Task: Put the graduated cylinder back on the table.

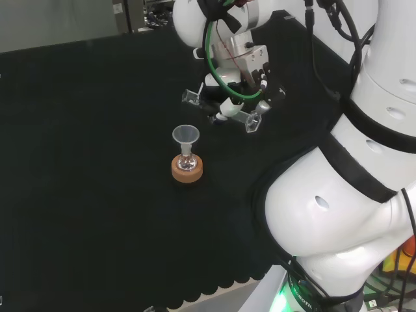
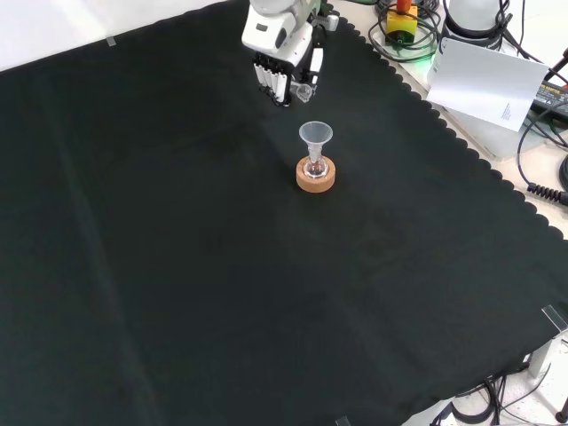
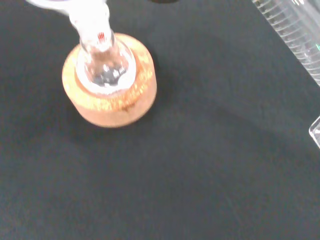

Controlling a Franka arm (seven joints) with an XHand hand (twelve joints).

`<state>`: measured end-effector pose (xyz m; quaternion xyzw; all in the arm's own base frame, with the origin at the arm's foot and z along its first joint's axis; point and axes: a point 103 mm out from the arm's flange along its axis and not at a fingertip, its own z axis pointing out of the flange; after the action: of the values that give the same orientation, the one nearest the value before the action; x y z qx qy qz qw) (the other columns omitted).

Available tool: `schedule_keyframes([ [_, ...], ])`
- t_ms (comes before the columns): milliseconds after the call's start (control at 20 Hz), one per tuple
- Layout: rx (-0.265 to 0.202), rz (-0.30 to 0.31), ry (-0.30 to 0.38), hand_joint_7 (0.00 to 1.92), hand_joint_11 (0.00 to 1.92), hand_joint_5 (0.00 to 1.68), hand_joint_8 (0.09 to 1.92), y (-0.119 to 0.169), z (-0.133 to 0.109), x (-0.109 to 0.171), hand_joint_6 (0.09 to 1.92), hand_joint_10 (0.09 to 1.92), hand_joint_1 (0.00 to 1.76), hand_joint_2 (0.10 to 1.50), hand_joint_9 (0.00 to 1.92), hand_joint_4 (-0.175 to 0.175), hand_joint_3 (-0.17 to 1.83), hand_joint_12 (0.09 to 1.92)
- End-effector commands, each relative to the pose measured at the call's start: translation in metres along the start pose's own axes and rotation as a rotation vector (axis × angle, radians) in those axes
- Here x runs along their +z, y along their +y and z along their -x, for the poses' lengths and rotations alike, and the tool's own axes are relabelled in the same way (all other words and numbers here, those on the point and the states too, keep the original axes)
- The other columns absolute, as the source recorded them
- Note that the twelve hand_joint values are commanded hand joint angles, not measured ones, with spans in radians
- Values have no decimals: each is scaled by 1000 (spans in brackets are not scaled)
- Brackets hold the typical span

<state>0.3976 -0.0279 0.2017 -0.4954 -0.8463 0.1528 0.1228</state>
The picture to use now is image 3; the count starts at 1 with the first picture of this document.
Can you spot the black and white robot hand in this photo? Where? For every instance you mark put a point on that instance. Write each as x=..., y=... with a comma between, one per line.
x=162, y=1

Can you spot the clear round-bottom flask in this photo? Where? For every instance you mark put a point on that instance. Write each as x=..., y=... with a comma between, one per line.
x=107, y=72

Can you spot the black cloth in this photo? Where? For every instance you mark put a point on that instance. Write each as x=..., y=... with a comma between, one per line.
x=175, y=175

